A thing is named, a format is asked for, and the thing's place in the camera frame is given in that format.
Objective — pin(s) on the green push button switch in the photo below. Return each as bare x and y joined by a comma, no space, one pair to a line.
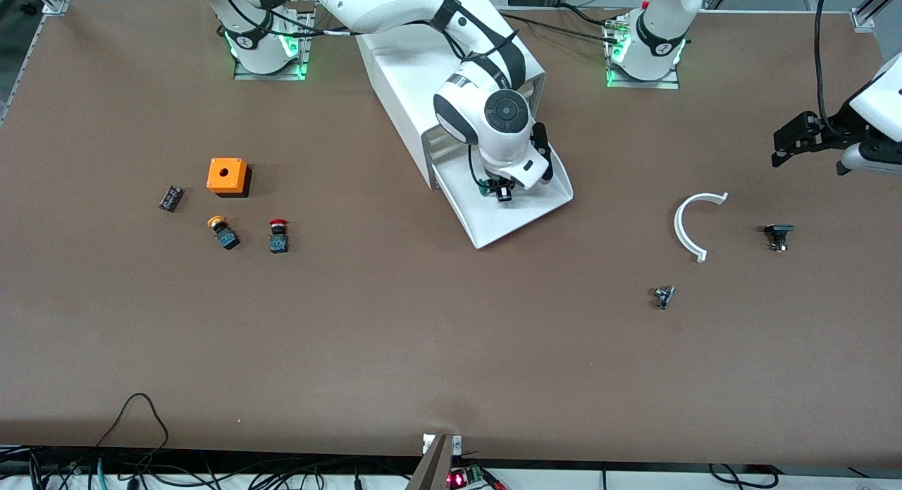
504,195

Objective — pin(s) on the white drawer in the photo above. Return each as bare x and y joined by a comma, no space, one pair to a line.
444,146
435,133
507,225
447,158

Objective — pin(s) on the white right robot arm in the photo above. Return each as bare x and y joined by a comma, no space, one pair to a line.
394,7

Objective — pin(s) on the white drawer cabinet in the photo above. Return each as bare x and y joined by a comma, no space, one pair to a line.
402,88

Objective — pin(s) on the black flat-head part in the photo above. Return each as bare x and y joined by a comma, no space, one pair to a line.
779,229

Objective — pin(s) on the small metal connector part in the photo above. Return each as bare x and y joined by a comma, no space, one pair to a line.
663,295

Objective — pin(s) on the circuit board with red light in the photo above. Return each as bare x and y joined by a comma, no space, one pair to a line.
458,479

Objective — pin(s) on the small black terminal block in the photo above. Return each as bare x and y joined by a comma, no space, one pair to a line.
170,198

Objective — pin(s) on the white curved plastic bracket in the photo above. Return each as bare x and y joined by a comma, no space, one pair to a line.
678,228

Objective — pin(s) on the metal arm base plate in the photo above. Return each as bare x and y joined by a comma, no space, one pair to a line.
662,84
282,74

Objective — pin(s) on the red push button switch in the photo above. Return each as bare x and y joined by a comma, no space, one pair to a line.
278,243

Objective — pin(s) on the orange button enclosure box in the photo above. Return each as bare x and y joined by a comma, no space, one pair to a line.
236,176

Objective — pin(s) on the yellow push button switch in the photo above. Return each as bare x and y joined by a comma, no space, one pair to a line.
227,237

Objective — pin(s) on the grey camera mounting post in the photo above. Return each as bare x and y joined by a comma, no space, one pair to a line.
433,469

